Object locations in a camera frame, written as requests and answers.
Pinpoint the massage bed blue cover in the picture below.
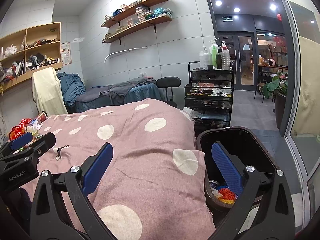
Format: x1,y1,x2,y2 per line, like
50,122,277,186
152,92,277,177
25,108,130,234
67,77,162,113

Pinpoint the blue bedding pile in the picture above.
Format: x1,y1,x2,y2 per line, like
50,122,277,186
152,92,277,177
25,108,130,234
57,72,86,108

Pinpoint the wooden wall shelf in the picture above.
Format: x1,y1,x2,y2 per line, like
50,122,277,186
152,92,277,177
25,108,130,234
101,0,167,28
103,7,172,43

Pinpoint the wooden cubby shelf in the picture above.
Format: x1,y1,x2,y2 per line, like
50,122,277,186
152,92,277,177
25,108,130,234
1,22,62,93

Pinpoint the red snack bag pile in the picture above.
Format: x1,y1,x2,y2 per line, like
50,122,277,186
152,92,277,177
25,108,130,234
9,118,42,140

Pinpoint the cream cloth covered chair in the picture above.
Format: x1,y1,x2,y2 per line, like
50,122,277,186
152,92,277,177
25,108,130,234
31,67,68,116

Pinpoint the wall poster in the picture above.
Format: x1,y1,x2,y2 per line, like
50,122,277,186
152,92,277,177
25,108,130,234
61,42,72,66

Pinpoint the clear spray bottle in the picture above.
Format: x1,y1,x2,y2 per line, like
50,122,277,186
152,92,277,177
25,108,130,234
221,41,231,70

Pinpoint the blue oreo packet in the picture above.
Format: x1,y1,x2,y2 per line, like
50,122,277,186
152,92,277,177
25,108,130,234
216,185,229,191

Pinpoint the potted green plant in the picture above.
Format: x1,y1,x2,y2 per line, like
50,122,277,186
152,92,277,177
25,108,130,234
262,70,287,129

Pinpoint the black round stool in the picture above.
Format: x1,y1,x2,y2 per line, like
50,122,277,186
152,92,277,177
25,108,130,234
156,76,181,108

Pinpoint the red chips can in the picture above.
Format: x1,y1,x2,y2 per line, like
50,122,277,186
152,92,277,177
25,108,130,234
36,111,48,123

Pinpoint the green pump bottle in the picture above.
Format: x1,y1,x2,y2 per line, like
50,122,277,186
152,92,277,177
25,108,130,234
209,38,219,68

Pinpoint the yellow foam fruit net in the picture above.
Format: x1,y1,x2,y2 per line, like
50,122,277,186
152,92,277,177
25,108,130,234
218,198,235,205

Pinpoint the lower wooden wall shelf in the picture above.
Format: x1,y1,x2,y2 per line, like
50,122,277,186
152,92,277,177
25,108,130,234
103,7,172,43

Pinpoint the black mesh trolley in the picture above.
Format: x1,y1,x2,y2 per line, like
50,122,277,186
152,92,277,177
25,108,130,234
184,61,234,130

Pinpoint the pink polka dot blanket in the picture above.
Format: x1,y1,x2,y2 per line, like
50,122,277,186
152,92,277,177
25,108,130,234
37,99,215,239

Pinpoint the orange foam fruit net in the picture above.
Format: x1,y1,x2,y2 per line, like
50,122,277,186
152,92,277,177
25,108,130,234
218,189,237,200

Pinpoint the black trash bin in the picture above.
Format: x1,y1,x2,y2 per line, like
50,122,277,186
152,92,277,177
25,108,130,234
196,127,279,213

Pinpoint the blue instant noodle cup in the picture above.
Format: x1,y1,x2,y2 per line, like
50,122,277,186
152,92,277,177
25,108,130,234
209,180,220,189

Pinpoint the upper wooden wall shelf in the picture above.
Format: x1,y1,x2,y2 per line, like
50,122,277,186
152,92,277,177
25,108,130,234
101,0,167,28

